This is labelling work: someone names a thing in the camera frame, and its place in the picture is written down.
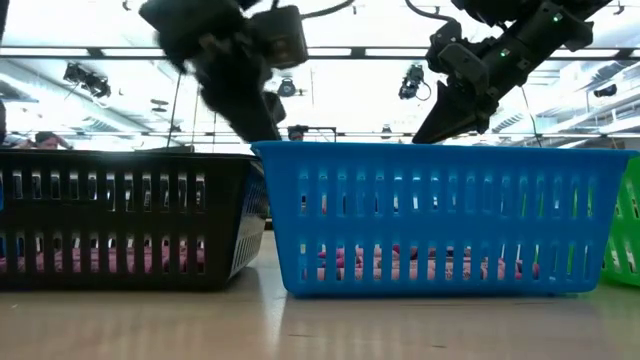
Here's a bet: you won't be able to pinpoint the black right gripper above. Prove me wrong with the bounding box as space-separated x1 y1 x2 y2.
411 21 532 146

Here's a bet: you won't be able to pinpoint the blue plastic basket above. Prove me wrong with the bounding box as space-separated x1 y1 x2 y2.
251 140 636 300

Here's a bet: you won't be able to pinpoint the black track lights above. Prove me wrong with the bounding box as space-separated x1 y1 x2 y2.
62 62 113 100

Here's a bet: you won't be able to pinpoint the black plastic basket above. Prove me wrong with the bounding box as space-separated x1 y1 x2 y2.
0 148 270 293

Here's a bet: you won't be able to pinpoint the thin black rail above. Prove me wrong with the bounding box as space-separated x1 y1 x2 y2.
0 130 640 139

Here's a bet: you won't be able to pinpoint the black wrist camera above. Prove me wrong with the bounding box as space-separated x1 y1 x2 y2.
438 43 490 96
249 4 310 70

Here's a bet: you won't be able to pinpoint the green plastic basket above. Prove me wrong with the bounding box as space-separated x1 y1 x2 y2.
599 155 640 289

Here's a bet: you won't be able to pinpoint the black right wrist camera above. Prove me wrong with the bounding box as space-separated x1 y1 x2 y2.
438 43 490 96

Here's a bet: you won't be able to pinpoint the thin hanging black cable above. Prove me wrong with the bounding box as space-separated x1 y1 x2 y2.
166 69 182 150

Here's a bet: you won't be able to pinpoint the black ceiling spotlight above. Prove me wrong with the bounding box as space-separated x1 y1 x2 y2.
276 77 299 99

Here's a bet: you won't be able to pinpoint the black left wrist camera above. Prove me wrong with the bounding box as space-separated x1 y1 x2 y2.
249 4 310 70

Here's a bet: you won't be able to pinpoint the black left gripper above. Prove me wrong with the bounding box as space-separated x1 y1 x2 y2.
159 27 288 144

